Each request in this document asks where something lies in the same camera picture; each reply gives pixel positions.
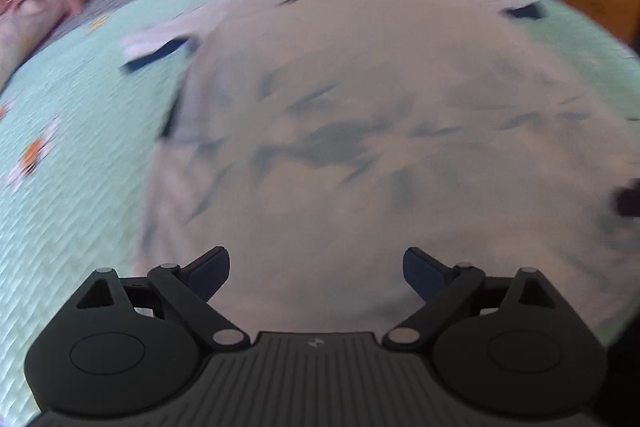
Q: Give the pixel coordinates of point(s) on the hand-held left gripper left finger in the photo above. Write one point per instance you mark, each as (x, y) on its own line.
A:
(210, 272)

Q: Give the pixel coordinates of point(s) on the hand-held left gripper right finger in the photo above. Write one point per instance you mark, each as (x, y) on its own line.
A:
(422, 274)

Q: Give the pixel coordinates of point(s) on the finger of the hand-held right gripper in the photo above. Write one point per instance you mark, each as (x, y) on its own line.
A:
(629, 199)

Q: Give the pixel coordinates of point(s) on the white shirt with navy trim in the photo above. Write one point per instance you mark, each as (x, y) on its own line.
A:
(375, 107)

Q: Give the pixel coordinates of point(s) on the green quilted bee blanket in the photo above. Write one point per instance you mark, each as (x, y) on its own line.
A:
(75, 157)

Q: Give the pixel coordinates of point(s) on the pink folded quilt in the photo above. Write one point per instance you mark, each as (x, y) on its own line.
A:
(30, 12)

